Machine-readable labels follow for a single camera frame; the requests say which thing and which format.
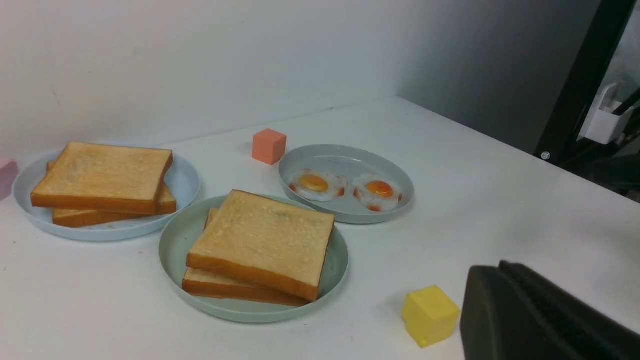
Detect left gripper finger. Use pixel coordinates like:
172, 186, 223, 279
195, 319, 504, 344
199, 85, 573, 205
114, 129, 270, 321
460, 260, 640, 360

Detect toast slice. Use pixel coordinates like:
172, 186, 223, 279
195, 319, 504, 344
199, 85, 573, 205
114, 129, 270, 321
181, 207, 311, 307
30, 141, 174, 215
186, 189, 335, 302
52, 182, 178, 228

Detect yellow cube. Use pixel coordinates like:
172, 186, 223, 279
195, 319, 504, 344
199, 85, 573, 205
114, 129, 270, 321
401, 285, 461, 348

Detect front fried egg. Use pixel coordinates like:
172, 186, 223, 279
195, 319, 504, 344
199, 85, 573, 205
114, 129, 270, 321
350, 173, 403, 213

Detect fried egg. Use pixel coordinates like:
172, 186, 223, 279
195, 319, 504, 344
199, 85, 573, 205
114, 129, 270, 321
350, 173, 403, 213
288, 168, 348, 203

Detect grey egg plate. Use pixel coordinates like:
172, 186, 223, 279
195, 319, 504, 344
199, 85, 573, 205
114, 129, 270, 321
278, 145, 415, 224

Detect left fried egg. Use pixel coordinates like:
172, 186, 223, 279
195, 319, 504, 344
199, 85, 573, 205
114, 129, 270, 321
288, 168, 348, 203

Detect orange cube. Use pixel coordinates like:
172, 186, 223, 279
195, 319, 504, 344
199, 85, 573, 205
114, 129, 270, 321
251, 129, 288, 166

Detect mint green centre plate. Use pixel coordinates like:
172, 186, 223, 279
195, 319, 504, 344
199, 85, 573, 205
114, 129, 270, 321
158, 195, 350, 324

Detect light blue bread plate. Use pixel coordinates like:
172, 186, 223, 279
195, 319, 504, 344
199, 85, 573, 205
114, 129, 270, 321
12, 150, 201, 243

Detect pink cube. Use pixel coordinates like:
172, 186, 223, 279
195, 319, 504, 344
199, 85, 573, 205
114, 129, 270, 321
0, 157, 19, 202

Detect white wall holder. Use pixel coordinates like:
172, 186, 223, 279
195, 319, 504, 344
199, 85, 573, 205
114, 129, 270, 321
577, 80, 635, 145

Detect black frame post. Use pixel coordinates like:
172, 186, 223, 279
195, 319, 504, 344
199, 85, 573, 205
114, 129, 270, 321
533, 0, 637, 166

